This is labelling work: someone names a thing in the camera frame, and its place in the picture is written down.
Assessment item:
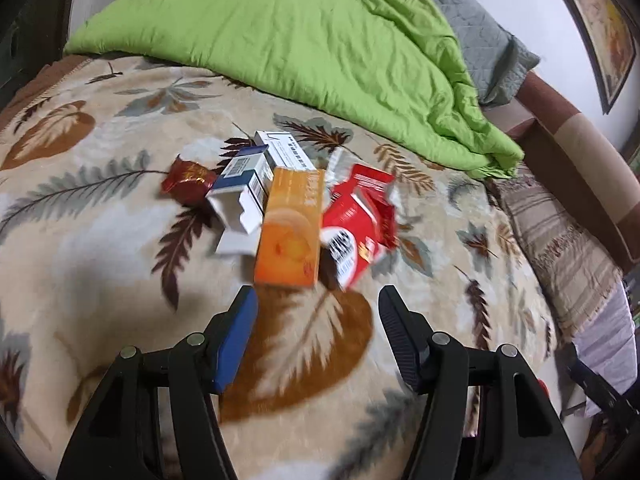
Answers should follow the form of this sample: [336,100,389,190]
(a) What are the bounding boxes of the green quilt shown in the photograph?
[65,0,524,179]

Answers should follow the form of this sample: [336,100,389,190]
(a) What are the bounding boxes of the wooden glass door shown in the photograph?
[1,0,72,105]

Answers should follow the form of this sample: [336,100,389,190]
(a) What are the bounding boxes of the brown beige headboard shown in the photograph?
[483,72,640,273]

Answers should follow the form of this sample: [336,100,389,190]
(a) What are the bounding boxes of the white medicine box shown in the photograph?
[254,130,316,171]

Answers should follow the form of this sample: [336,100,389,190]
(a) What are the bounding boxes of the dark red candy wrapper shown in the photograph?
[160,156,217,207]

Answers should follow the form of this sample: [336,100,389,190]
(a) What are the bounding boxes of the red white crumpled packet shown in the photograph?
[326,148,352,186]

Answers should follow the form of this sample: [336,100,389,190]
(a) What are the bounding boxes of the lavender cloth covered table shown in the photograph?
[573,281,638,394]

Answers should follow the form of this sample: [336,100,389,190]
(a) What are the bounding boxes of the orange medicine box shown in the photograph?
[254,167,324,288]

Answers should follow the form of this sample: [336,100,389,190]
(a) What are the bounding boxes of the leaf pattern bed blanket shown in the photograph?
[1,56,558,479]

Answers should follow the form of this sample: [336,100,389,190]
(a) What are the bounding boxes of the framed wall picture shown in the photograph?
[563,0,637,115]

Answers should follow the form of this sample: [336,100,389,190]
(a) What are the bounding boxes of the red white snack bag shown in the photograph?
[320,164,396,290]

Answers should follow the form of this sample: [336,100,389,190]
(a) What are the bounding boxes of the grey quilted pillow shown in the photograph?
[434,0,540,107]

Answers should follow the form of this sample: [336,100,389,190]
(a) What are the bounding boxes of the brown striped pillow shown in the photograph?
[487,165,622,340]

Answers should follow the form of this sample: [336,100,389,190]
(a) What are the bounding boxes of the blue white box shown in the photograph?
[206,145,274,257]

